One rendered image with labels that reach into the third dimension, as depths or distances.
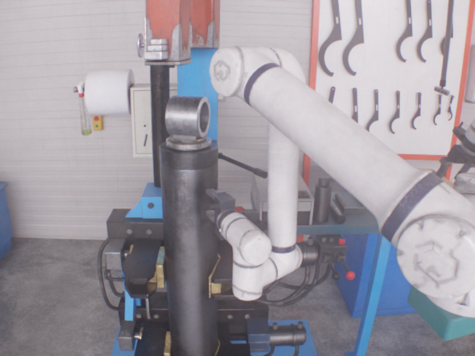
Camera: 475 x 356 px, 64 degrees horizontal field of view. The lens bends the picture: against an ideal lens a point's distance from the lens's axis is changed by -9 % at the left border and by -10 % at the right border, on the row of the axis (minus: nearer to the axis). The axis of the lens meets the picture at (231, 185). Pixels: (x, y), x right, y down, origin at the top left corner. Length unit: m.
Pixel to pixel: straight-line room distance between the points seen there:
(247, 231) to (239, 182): 2.60
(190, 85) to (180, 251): 0.73
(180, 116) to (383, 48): 2.54
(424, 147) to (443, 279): 3.33
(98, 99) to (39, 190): 1.86
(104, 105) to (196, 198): 1.05
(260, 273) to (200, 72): 1.01
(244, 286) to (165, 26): 0.77
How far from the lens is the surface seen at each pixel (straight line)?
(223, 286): 1.62
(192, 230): 1.53
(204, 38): 1.60
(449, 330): 0.96
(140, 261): 1.70
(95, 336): 2.92
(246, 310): 2.08
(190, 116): 1.42
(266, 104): 0.90
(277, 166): 1.13
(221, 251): 1.75
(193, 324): 1.78
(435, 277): 0.74
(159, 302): 2.13
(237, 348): 1.97
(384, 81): 3.73
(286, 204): 1.16
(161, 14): 1.25
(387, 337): 3.00
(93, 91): 2.36
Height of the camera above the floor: 1.87
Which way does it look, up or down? 21 degrees down
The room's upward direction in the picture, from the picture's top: 1 degrees clockwise
